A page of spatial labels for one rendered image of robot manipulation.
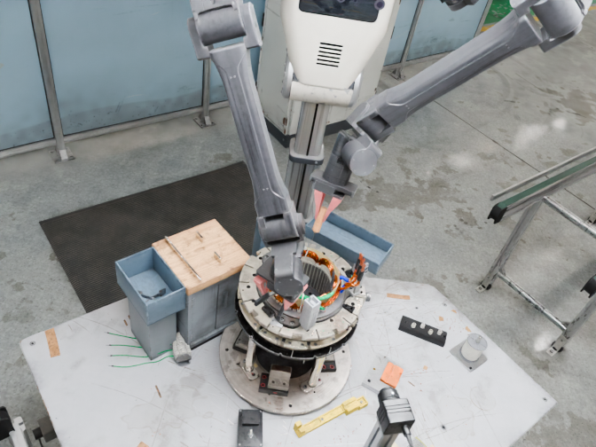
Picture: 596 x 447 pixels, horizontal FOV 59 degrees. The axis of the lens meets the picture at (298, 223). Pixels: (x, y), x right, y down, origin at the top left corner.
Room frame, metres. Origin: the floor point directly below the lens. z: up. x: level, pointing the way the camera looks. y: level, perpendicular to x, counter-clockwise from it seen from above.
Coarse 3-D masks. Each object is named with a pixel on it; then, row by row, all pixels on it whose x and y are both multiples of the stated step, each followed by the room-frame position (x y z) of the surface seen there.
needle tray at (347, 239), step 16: (336, 224) 1.23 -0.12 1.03; (352, 224) 1.21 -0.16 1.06; (320, 240) 1.13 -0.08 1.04; (336, 240) 1.16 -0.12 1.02; (352, 240) 1.17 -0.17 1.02; (368, 240) 1.18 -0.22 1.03; (384, 240) 1.16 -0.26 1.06; (352, 256) 1.09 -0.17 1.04; (368, 256) 1.12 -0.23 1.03; (384, 256) 1.09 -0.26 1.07
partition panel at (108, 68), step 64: (0, 0) 2.40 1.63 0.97; (64, 0) 2.61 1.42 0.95; (128, 0) 2.84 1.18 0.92; (256, 0) 3.44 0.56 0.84; (0, 64) 2.35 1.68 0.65; (64, 64) 2.57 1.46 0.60; (128, 64) 2.83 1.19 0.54; (192, 64) 3.13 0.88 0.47; (256, 64) 3.48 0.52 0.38; (384, 64) 4.44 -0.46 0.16; (0, 128) 2.29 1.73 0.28; (64, 128) 2.53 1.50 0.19
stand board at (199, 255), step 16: (208, 224) 1.07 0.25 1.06; (160, 240) 0.97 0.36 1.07; (176, 240) 0.98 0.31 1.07; (192, 240) 1.00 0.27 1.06; (208, 240) 1.01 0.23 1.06; (224, 240) 1.02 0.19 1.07; (176, 256) 0.93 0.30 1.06; (192, 256) 0.94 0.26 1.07; (208, 256) 0.95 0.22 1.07; (224, 256) 0.96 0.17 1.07; (240, 256) 0.98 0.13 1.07; (176, 272) 0.87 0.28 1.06; (208, 272) 0.90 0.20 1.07; (224, 272) 0.91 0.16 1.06; (192, 288) 0.84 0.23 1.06
